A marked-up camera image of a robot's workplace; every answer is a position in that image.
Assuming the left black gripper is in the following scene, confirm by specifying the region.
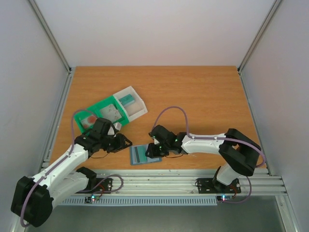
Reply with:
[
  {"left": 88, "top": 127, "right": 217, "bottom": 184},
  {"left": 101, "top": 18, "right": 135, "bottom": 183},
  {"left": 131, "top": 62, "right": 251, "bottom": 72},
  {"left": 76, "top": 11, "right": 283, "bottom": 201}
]
[{"left": 101, "top": 133, "right": 133, "bottom": 153}]

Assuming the blue card holder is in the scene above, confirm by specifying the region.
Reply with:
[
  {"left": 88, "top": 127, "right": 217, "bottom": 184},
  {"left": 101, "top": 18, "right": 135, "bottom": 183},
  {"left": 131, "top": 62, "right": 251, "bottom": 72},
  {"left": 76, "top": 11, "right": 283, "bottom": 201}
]
[{"left": 129, "top": 144, "right": 162, "bottom": 166}]

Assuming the teal striped card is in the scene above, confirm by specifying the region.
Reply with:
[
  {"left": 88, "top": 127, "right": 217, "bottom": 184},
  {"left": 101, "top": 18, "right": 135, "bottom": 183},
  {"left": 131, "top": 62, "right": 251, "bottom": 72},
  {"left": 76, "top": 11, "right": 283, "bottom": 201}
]
[{"left": 133, "top": 145, "right": 147, "bottom": 164}]

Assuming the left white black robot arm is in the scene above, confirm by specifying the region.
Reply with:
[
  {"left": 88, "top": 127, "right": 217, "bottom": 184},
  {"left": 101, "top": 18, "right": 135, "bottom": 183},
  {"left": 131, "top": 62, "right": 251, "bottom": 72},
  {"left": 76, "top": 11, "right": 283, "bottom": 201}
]
[{"left": 11, "top": 117, "right": 132, "bottom": 228}]

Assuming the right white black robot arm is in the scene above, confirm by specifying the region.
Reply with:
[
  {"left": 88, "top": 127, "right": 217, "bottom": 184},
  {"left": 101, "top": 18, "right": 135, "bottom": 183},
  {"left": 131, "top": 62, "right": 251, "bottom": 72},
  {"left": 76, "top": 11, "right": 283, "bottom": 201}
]
[{"left": 145, "top": 125, "right": 261, "bottom": 192}]

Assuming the white card in middle compartment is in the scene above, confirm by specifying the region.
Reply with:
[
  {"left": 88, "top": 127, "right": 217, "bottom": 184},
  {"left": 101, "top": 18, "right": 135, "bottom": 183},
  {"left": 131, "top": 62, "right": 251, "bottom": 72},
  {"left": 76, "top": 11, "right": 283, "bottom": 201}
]
[{"left": 100, "top": 104, "right": 122, "bottom": 122}]

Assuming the red patterned card in bin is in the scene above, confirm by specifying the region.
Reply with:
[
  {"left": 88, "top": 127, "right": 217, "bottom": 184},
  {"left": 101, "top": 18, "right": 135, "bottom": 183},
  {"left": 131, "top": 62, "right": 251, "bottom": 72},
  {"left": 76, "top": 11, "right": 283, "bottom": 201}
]
[{"left": 81, "top": 115, "right": 97, "bottom": 129}]

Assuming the teal card stack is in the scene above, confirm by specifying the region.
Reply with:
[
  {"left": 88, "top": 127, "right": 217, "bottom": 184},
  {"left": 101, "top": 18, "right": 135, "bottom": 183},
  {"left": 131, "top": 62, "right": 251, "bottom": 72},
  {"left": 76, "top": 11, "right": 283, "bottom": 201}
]
[{"left": 119, "top": 94, "right": 135, "bottom": 107}]

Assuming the white plastic bin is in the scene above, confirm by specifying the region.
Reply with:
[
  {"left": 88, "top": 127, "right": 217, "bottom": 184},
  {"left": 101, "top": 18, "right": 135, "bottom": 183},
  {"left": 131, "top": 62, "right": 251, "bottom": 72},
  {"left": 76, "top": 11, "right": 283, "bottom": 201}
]
[{"left": 113, "top": 86, "right": 148, "bottom": 122}]

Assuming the green plastic bin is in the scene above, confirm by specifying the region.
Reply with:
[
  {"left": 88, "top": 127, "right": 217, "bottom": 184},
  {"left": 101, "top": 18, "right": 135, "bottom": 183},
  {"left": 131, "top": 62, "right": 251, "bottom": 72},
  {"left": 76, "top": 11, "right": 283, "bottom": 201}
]
[{"left": 74, "top": 96, "right": 129, "bottom": 132}]

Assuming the left small circuit board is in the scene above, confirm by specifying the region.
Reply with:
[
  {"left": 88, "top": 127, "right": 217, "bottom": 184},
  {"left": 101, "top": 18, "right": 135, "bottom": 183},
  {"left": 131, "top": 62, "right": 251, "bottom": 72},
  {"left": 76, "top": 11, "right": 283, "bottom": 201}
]
[{"left": 84, "top": 195, "right": 100, "bottom": 204}]

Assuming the small circuit board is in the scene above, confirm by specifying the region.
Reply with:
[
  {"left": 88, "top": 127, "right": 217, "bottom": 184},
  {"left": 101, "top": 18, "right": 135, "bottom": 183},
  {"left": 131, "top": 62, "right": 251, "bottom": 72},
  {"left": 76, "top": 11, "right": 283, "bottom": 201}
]
[
  {"left": 84, "top": 195, "right": 100, "bottom": 204},
  {"left": 217, "top": 195, "right": 234, "bottom": 202}
]

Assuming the right small circuit board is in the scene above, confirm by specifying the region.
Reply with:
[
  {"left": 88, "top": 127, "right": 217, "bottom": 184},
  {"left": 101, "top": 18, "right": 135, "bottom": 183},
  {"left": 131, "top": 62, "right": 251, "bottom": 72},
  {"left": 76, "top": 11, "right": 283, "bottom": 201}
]
[{"left": 217, "top": 195, "right": 234, "bottom": 202}]

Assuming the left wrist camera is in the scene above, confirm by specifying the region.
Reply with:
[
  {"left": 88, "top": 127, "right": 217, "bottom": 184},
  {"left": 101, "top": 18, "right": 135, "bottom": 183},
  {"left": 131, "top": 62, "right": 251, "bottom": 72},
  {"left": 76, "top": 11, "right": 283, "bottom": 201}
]
[{"left": 113, "top": 122, "right": 122, "bottom": 131}]

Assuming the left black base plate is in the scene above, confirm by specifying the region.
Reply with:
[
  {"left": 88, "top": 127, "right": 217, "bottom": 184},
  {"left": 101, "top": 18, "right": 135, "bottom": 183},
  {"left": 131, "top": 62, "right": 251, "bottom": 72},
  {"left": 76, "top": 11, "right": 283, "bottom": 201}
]
[{"left": 77, "top": 178, "right": 113, "bottom": 194}]

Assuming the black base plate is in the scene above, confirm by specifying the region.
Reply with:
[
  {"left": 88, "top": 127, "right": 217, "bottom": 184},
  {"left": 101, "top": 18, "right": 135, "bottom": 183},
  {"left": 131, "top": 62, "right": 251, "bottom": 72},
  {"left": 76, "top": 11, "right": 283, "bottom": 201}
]
[
  {"left": 77, "top": 178, "right": 113, "bottom": 194},
  {"left": 195, "top": 178, "right": 241, "bottom": 194}
]

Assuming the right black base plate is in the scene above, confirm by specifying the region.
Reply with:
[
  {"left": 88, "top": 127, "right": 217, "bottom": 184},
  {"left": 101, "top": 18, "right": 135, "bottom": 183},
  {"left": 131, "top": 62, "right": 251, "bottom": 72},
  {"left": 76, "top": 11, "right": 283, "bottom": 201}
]
[{"left": 195, "top": 178, "right": 241, "bottom": 194}]

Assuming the grey slotted cable duct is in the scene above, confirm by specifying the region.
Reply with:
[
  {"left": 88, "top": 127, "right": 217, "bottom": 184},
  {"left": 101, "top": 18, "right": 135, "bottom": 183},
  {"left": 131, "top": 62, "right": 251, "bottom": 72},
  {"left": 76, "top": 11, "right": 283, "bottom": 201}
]
[{"left": 60, "top": 196, "right": 217, "bottom": 207}]

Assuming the front aluminium rail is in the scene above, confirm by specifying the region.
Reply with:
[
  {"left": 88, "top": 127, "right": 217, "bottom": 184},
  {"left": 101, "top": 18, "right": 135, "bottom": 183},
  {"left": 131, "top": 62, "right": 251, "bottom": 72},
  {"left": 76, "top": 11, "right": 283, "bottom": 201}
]
[{"left": 95, "top": 169, "right": 287, "bottom": 196}]

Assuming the left aluminium frame post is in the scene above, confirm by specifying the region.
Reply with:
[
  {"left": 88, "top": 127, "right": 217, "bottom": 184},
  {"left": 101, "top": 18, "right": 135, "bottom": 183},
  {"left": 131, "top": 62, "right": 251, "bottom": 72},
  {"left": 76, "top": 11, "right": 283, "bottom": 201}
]
[{"left": 27, "top": 0, "right": 72, "bottom": 73}]

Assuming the aluminium frame post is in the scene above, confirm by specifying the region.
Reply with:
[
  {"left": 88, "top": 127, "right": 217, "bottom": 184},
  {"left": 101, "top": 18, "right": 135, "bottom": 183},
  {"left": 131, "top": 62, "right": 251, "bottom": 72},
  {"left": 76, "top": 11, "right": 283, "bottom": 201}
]
[
  {"left": 237, "top": 0, "right": 283, "bottom": 75},
  {"left": 27, "top": 0, "right": 72, "bottom": 73}
]

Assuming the right aluminium frame post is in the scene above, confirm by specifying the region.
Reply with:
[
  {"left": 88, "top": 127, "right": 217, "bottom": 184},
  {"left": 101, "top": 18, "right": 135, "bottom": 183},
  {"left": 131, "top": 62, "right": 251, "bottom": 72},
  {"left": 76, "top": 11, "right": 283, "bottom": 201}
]
[{"left": 237, "top": 0, "right": 283, "bottom": 75}]

